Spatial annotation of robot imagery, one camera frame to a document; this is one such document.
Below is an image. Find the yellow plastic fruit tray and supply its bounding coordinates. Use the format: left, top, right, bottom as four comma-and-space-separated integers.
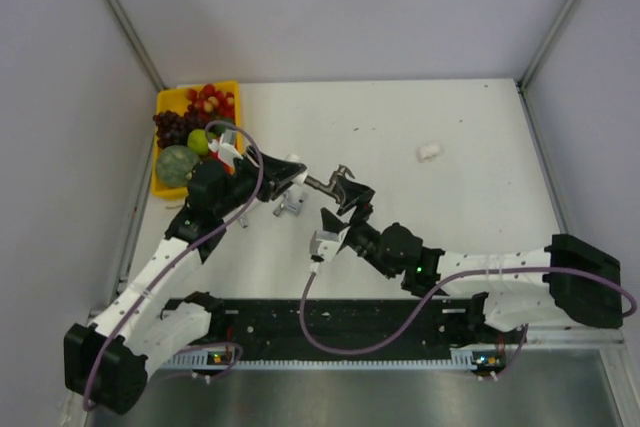
151, 80, 242, 200

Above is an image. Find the chrome water faucet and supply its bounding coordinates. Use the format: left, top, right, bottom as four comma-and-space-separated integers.
273, 191, 307, 217

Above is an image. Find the white pipe elbow fitting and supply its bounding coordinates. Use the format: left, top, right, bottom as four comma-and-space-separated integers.
286, 154, 308, 186

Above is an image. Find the green striped melon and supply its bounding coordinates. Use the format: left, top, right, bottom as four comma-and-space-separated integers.
155, 145, 200, 188

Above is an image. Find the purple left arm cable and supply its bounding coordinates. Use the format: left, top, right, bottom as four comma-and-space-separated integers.
82, 120, 265, 411

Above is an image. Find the far white pipe elbow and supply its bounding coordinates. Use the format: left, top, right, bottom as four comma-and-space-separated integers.
416, 142, 443, 163

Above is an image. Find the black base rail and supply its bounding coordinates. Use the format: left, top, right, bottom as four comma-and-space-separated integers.
193, 299, 517, 361

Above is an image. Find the dark purple grape bunch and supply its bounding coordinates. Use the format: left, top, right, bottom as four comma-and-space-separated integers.
153, 105, 214, 149

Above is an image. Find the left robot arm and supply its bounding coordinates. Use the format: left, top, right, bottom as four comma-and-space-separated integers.
63, 147, 307, 414

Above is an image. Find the green apple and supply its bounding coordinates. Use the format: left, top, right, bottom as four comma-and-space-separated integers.
187, 129, 210, 157

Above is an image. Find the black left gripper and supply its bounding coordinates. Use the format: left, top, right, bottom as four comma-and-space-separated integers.
213, 145, 305, 219

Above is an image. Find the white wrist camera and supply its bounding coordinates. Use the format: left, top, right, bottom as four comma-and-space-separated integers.
309, 230, 346, 263
208, 130, 242, 172

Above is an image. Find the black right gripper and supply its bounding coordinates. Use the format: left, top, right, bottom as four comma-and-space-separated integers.
322, 175, 398, 280

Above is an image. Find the dark bronze water faucet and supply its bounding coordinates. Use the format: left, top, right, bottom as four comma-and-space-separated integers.
304, 164, 355, 205

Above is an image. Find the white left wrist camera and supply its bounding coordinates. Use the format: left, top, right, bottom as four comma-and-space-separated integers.
208, 130, 242, 172

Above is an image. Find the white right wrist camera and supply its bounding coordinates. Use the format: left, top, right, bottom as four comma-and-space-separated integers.
309, 230, 346, 263

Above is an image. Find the white slotted cable duct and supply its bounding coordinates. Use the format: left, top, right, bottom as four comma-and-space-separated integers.
160, 348, 506, 372

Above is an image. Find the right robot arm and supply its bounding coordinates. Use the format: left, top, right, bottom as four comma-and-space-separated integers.
317, 177, 623, 343

